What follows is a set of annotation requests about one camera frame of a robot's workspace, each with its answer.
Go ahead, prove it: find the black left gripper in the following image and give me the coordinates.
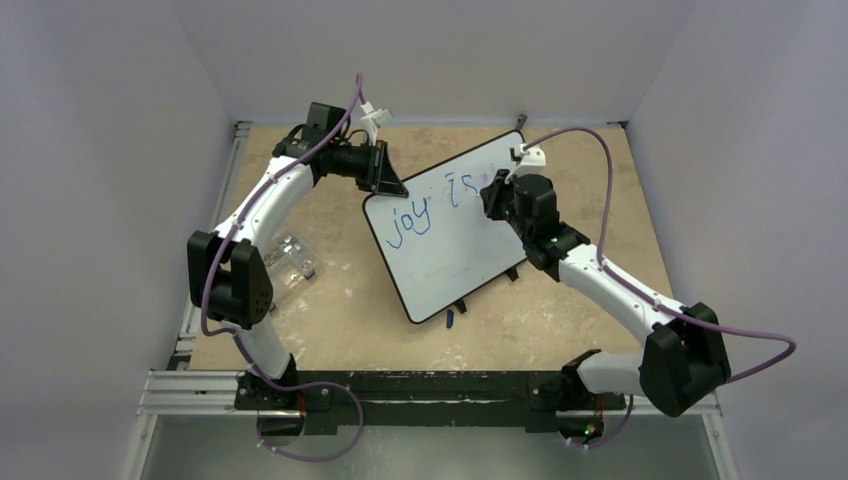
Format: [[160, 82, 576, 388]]
[[330, 139, 409, 198]]

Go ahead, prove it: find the white whiteboard with black frame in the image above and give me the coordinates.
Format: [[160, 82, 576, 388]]
[[362, 130, 526, 324]]

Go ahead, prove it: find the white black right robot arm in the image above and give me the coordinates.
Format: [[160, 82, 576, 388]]
[[481, 169, 732, 417]]

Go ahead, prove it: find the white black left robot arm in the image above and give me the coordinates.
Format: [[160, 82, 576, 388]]
[[187, 99, 409, 409]]

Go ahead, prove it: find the clear plastic screw organizer box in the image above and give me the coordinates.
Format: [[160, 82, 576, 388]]
[[263, 229, 319, 303]]

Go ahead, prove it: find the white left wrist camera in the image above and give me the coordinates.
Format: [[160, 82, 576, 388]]
[[360, 101, 395, 145]]

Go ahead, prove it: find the aluminium frame rail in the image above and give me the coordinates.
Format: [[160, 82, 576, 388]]
[[141, 120, 731, 450]]

